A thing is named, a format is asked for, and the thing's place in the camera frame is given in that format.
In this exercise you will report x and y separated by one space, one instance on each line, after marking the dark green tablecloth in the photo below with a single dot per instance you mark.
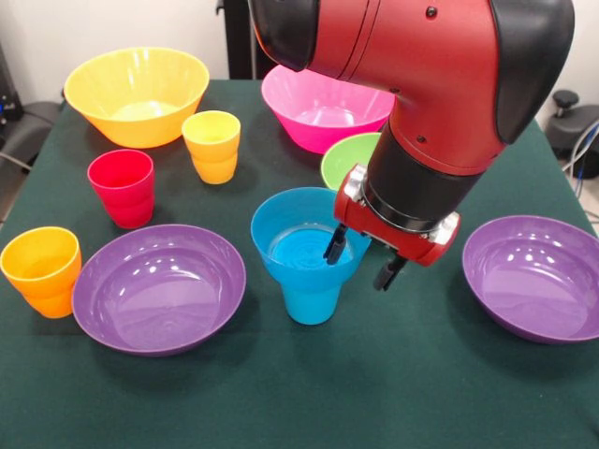
355 397

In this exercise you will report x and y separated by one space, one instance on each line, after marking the shallow purple plastic bowl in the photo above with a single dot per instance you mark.
159 308
538 294

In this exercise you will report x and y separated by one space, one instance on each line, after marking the red plastic cup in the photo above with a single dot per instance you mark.
124 201

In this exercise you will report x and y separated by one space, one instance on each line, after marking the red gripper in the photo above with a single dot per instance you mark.
384 236

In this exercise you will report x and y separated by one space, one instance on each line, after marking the blue plastic cup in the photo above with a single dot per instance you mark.
311 304

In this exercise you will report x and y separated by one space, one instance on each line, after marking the yellow orange plastic cup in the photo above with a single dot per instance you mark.
213 159

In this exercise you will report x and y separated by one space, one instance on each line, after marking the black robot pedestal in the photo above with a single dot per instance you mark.
238 47

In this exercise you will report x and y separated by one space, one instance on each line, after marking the black grey chair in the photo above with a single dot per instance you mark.
28 131

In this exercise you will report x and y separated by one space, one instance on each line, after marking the small blue plastic bowl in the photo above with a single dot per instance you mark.
281 224

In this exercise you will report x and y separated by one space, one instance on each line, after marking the black equipment box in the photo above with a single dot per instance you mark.
7 93

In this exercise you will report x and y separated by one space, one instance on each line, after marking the large orange plastic bowl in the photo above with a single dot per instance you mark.
135 128

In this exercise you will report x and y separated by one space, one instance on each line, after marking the green plastic bowl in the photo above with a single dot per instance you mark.
346 159

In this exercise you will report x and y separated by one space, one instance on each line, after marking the large pink plastic bowl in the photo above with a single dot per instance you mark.
323 133

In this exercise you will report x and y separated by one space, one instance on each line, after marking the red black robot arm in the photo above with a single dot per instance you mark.
444 70

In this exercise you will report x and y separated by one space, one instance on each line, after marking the black stand with knob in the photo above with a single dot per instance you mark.
571 126

